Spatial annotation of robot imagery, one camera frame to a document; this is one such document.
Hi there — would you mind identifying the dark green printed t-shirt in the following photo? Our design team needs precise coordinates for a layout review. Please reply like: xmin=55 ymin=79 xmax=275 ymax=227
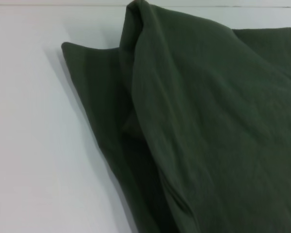
xmin=61 ymin=0 xmax=291 ymax=233

